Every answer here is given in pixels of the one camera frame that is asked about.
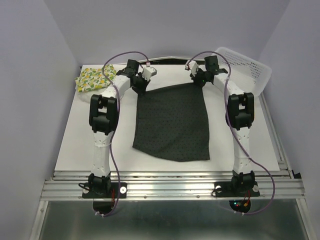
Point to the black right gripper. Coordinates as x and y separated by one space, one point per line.
196 79

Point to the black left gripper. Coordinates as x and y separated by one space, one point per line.
142 88

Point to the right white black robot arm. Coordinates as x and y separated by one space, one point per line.
239 115

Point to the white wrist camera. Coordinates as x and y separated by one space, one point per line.
192 66
148 72

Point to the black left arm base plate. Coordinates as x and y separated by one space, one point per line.
105 201

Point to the aluminium extrusion rail frame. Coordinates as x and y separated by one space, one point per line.
173 185

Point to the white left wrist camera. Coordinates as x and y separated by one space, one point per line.
148 72

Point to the lemon print skirt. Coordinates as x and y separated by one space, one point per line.
91 78

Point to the white pleated skirt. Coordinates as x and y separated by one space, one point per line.
85 96

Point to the white plastic basket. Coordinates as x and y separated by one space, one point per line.
248 74

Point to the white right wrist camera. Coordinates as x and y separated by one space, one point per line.
192 66

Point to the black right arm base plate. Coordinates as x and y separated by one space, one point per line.
240 197

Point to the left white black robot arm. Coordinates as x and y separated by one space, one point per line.
104 114

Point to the black skirt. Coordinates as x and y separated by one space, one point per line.
172 124

